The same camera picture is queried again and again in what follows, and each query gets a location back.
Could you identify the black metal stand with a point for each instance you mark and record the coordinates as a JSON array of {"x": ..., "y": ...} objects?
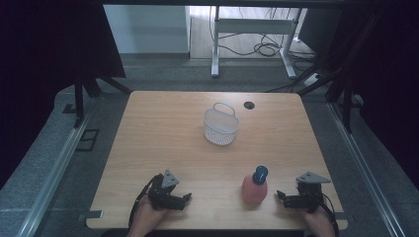
[
  {"x": 79, "y": 98},
  {"x": 346, "y": 98}
]

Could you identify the white power strip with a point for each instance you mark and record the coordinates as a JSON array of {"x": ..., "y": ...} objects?
[{"x": 311, "y": 79}]

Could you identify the black floor bracket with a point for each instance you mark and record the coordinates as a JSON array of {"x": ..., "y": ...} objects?
[{"x": 88, "y": 140}]

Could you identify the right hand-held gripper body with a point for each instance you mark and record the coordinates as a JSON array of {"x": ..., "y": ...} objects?
[{"x": 309, "y": 194}]

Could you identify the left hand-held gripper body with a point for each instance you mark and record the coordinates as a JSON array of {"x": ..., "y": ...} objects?
[{"x": 163, "y": 192}]

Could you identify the white desk frame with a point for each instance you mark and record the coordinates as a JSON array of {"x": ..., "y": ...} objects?
[{"x": 253, "y": 25}]

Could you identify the dark curtain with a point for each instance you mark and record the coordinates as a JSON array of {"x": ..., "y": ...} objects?
[
  {"x": 388, "y": 82},
  {"x": 49, "y": 65}
]

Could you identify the pink bottle with blue cap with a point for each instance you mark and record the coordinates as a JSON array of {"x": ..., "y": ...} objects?
[{"x": 254, "y": 191}]

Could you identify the person's right hand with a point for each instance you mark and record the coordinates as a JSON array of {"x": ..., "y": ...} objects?
[{"x": 316, "y": 219}]

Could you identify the person's left hand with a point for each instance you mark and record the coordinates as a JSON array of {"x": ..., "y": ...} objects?
[{"x": 150, "y": 214}]

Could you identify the white mesh basket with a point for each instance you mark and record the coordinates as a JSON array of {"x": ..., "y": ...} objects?
[{"x": 220, "y": 126}]

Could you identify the aluminium floor rail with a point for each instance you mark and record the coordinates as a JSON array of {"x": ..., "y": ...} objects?
[
  {"x": 52, "y": 177},
  {"x": 365, "y": 171}
]

